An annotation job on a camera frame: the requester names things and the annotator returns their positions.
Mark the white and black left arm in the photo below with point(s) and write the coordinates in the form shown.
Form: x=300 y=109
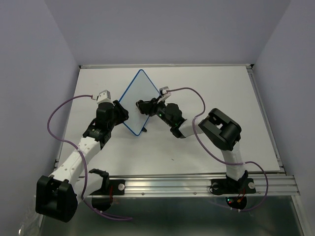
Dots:
x=59 y=194

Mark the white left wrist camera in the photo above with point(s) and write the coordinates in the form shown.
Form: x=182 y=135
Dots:
x=102 y=97

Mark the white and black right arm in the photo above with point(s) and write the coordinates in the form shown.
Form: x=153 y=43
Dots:
x=223 y=132

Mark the black whiteboard eraser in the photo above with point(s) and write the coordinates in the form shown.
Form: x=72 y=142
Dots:
x=137 y=105

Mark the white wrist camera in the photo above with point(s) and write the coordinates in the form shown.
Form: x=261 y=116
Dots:
x=102 y=97
x=164 y=94

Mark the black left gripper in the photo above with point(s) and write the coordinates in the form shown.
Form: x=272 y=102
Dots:
x=123 y=113

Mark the aluminium front mounting rail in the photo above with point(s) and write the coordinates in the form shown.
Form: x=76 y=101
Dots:
x=197 y=185

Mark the white table edge rail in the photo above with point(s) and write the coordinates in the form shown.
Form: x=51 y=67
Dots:
x=106 y=66

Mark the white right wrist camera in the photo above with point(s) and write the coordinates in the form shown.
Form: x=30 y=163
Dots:
x=164 y=94

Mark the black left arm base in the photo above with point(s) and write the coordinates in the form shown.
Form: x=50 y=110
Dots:
x=103 y=188

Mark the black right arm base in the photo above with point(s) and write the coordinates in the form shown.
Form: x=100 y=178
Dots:
x=231 y=186

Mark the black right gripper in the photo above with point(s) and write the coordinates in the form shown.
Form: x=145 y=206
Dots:
x=148 y=106

